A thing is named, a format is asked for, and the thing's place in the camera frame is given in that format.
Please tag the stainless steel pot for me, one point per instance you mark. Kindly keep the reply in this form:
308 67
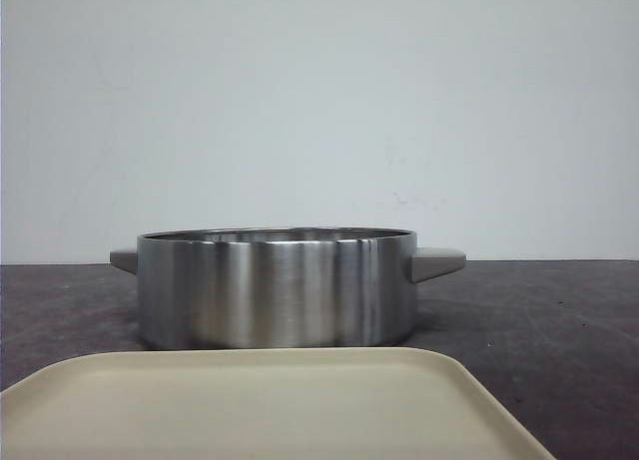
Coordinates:
280 288

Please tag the cream plastic tray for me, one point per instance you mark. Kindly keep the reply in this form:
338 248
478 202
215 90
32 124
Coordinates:
326 403

